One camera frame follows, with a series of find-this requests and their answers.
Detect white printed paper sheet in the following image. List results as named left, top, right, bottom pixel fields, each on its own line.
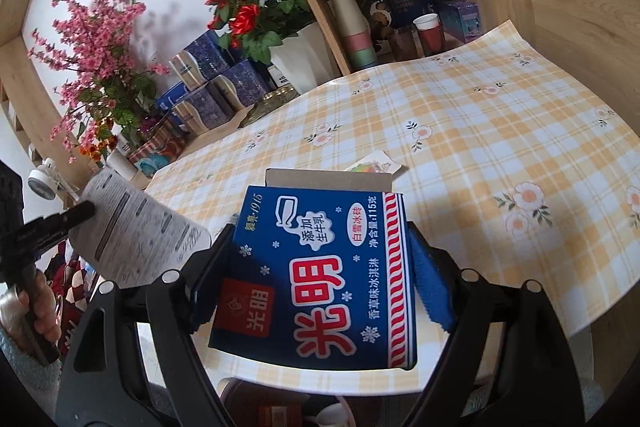
left=70, top=168, right=213, bottom=288

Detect blue ice cream box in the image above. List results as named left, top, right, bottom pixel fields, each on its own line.
left=208, top=168, right=416, bottom=371

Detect person's left hand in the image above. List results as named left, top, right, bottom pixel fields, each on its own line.
left=1, top=270, right=62, bottom=355

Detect orange flower bunch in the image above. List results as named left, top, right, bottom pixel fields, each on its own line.
left=78, top=134, right=117, bottom=162

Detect white slim vase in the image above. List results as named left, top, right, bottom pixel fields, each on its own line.
left=106, top=150, right=138, bottom=181

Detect low wooden side cabinet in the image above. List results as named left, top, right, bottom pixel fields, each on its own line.
left=127, top=107, right=250, bottom=188

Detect teal striped gift box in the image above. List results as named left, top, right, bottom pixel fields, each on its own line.
left=128, top=119, right=186, bottom=179

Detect red cigarette box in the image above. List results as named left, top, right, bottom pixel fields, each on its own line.
left=257, top=404, right=303, bottom=427

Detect pink blossom plant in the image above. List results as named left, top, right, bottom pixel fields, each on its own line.
left=27, top=0, right=170, bottom=161

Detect white round cup in bin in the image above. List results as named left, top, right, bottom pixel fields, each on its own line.
left=305, top=402, right=356, bottom=427

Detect yellow plaid tablecloth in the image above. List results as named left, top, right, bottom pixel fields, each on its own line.
left=144, top=19, right=640, bottom=396

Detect left blue gold gift box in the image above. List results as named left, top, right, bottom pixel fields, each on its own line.
left=172, top=82, right=234, bottom=135

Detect blue gold gift box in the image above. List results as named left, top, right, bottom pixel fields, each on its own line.
left=213, top=60, right=270, bottom=113
left=169, top=30, right=234, bottom=91
left=172, top=82, right=234, bottom=135

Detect top blue gold gift box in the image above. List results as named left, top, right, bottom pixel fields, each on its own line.
left=169, top=30, right=234, bottom=91

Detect right blue gold gift box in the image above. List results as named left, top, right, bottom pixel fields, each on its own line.
left=213, top=60, right=270, bottom=113

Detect white blue milk carton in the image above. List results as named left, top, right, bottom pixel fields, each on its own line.
left=264, top=65, right=290, bottom=90

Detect red rose bouquet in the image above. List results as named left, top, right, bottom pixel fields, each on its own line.
left=205, top=0, right=316, bottom=65

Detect white flower pot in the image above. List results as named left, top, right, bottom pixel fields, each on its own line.
left=270, top=23, right=341, bottom=94

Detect red paper cup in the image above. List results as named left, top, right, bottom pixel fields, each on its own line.
left=413, top=13, right=445, bottom=56

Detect small blue purple box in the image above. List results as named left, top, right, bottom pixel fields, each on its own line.
left=438, top=0, right=484, bottom=43

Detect stacked pastel paper cups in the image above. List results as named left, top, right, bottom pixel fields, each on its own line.
left=331, top=0, right=378, bottom=70

